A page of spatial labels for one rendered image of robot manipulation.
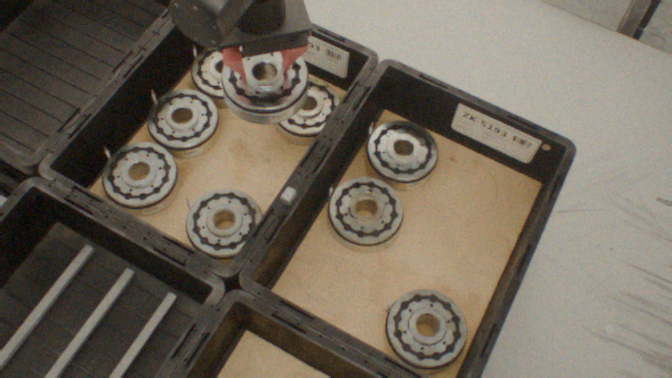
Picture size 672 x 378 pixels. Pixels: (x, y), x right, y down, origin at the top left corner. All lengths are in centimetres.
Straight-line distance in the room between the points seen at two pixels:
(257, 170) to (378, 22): 48
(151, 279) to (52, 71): 40
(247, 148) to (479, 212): 35
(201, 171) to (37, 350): 32
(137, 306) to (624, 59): 100
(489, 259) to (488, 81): 44
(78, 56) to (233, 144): 30
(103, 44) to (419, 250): 60
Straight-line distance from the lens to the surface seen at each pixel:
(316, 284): 90
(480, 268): 94
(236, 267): 81
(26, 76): 115
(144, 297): 92
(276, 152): 99
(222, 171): 98
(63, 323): 94
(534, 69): 133
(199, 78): 104
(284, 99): 79
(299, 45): 73
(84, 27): 119
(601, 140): 128
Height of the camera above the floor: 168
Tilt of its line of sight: 61 degrees down
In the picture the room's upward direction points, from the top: 6 degrees clockwise
